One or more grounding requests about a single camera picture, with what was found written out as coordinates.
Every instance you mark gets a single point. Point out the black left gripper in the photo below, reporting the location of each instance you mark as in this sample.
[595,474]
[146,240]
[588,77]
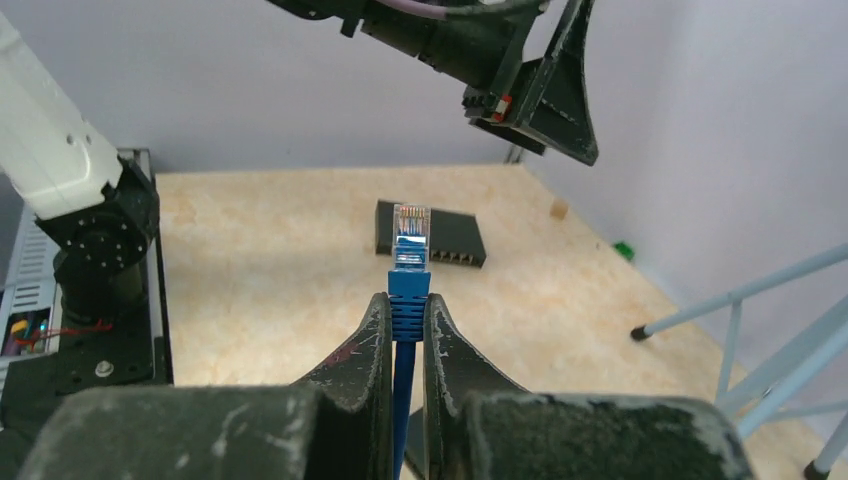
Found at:
[480,45]

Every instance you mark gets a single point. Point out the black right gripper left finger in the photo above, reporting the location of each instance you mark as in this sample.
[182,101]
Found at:
[333,423]

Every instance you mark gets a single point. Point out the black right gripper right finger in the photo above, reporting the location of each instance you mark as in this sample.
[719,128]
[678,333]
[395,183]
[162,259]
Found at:
[478,423]

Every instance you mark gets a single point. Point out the black network switch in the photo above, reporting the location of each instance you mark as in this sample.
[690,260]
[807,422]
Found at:
[455,236]

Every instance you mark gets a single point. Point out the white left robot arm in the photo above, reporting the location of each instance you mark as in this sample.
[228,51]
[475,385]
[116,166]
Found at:
[103,211]

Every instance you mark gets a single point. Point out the small wooden cube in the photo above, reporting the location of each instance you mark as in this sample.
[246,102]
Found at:
[559,209]

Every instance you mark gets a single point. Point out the small green block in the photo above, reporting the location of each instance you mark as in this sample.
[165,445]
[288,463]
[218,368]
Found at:
[625,250]

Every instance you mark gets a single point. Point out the light blue tripod stand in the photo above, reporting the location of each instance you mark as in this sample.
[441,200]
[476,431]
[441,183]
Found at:
[783,335]

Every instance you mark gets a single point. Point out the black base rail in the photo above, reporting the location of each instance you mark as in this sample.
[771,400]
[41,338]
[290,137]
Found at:
[45,356]

